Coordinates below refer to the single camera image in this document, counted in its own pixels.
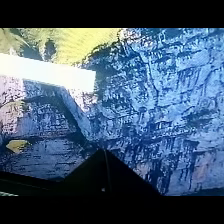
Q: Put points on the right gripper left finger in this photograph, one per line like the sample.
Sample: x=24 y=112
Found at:
x=90 y=178

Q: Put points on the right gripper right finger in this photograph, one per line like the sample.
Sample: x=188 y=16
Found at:
x=128 y=183

